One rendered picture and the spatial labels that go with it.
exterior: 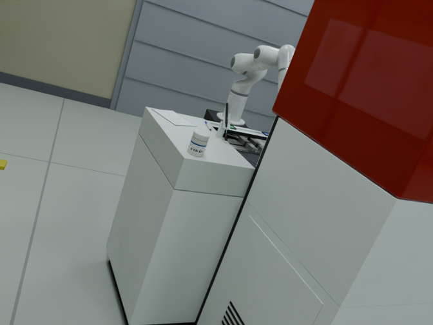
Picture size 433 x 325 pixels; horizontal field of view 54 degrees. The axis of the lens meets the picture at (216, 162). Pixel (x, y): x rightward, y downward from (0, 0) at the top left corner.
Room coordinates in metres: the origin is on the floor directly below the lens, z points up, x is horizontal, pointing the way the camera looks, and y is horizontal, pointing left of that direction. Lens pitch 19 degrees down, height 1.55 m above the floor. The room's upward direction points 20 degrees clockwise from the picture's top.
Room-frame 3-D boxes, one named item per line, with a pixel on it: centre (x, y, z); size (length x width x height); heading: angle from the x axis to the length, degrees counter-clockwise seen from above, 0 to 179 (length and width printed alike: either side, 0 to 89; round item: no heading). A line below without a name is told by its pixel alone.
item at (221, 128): (2.04, 0.02, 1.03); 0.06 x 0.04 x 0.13; 31
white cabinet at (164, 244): (2.13, -0.12, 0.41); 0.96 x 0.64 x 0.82; 121
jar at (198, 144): (1.70, 0.10, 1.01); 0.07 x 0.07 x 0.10
